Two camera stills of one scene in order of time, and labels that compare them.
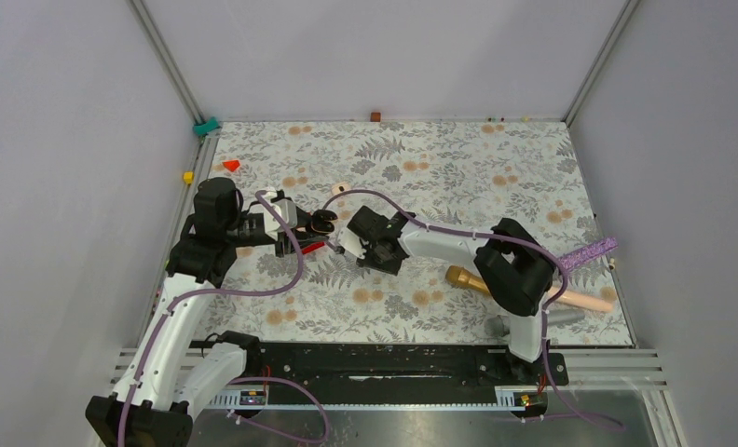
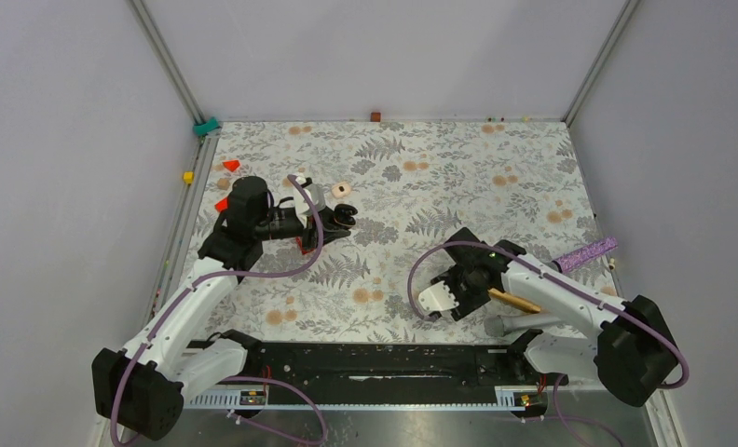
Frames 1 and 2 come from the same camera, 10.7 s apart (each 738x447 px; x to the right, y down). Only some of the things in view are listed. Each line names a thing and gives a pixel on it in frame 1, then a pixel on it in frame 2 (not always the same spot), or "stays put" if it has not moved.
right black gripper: [368, 261] → [467, 305]
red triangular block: [232, 165] stays put
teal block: [204, 128] stays put
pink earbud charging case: [335, 187] stays put
